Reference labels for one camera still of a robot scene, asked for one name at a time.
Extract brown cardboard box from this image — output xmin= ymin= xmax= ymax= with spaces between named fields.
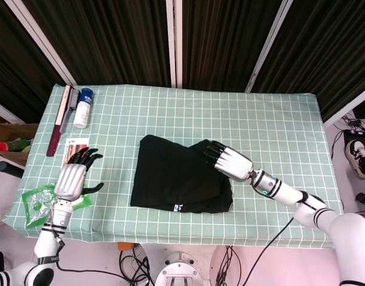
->
xmin=0 ymin=111 xmax=39 ymax=167

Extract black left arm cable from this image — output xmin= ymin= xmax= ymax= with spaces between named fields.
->
xmin=52 ymin=232 xmax=123 ymax=273

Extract white frame post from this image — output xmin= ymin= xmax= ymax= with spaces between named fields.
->
xmin=244 ymin=0 xmax=293 ymax=92
xmin=323 ymin=85 xmax=365 ymax=129
xmin=166 ymin=0 xmax=183 ymax=89
xmin=0 ymin=98 xmax=24 ymax=125
xmin=5 ymin=0 xmax=77 ymax=86

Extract green checked tablecloth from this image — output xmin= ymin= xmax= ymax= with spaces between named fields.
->
xmin=2 ymin=83 xmax=350 ymax=250

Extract black floor cable bundle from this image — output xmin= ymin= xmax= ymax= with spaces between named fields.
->
xmin=118 ymin=243 xmax=155 ymax=286

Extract dark pleated curtain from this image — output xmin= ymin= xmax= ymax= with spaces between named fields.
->
xmin=253 ymin=0 xmax=365 ymax=123
xmin=21 ymin=0 xmax=171 ymax=87
xmin=0 ymin=0 xmax=65 ymax=123
xmin=182 ymin=0 xmax=283 ymax=92

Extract black hanging cable bundle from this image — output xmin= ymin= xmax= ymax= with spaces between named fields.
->
xmin=216 ymin=245 xmax=241 ymax=286

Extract black t-shirt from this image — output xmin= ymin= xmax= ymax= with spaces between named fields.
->
xmin=130 ymin=134 xmax=233 ymax=215

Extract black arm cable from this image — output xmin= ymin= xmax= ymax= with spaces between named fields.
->
xmin=52 ymin=232 xmax=123 ymax=273
xmin=244 ymin=217 xmax=295 ymax=286

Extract green snack bag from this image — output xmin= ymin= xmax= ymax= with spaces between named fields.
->
xmin=6 ymin=138 xmax=33 ymax=154

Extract maroon cream long flat stick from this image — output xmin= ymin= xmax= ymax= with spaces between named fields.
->
xmin=46 ymin=85 xmax=73 ymax=157

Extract orange block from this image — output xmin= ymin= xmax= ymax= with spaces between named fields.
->
xmin=117 ymin=241 xmax=135 ymax=253

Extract round white robot base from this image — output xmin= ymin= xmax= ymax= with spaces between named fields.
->
xmin=154 ymin=250 xmax=211 ymax=286

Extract black cylinder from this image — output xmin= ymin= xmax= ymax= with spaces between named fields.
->
xmin=0 ymin=161 xmax=24 ymax=179

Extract green plastic packet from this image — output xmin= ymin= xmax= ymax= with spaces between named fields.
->
xmin=21 ymin=183 xmax=92 ymax=230

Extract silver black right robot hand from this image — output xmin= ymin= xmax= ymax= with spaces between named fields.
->
xmin=203 ymin=141 xmax=254 ymax=182

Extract tangled black floor cables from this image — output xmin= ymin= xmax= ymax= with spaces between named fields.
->
xmin=332 ymin=114 xmax=365 ymax=163

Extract printed photo card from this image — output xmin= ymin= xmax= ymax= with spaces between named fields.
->
xmin=63 ymin=138 xmax=91 ymax=168

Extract grey brush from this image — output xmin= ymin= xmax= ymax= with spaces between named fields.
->
xmin=59 ymin=88 xmax=81 ymax=134

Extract white bottle blue cap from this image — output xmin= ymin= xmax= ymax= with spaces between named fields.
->
xmin=73 ymin=88 xmax=93 ymax=129

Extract black electronic box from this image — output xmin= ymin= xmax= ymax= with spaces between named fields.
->
xmin=344 ymin=129 xmax=365 ymax=143

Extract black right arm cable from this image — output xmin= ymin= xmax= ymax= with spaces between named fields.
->
xmin=244 ymin=217 xmax=295 ymax=286

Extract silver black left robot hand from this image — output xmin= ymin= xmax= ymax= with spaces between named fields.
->
xmin=53 ymin=147 xmax=105 ymax=201

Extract white black sneaker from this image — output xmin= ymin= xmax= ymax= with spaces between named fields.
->
xmin=344 ymin=139 xmax=365 ymax=179

